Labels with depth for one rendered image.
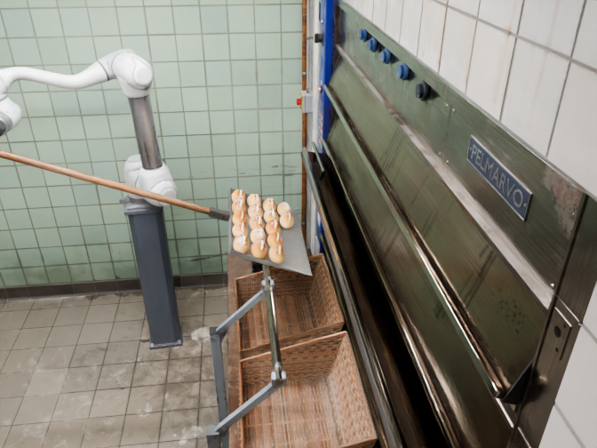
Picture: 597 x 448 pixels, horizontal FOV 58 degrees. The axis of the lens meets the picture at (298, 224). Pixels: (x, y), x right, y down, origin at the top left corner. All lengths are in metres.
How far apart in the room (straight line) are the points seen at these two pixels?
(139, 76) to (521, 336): 2.02
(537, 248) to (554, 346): 0.15
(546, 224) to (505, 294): 0.19
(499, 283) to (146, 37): 2.71
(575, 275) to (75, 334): 3.41
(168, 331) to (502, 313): 2.74
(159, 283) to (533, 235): 2.64
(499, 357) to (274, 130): 2.70
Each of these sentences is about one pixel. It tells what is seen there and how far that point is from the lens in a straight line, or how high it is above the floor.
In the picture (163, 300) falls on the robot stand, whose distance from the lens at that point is 3.38.
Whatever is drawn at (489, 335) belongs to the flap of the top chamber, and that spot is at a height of 1.75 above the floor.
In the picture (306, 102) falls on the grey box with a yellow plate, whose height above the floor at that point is 1.47.
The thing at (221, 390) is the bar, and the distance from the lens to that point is 2.44.
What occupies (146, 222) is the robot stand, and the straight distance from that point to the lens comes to 3.09.
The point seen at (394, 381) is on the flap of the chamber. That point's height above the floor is 1.41.
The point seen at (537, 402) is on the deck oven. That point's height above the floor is 1.75.
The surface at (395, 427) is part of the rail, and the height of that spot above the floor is 1.44.
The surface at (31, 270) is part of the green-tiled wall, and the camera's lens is 4.21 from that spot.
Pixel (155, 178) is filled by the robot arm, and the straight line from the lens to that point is 2.78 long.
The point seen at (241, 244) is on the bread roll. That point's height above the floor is 1.26.
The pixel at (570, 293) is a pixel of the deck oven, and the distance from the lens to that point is 0.84.
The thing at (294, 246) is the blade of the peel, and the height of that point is 1.12.
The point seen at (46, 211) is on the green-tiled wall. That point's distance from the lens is 3.92.
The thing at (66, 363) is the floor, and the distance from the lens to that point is 3.71.
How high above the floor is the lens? 2.42
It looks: 31 degrees down
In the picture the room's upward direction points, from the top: straight up
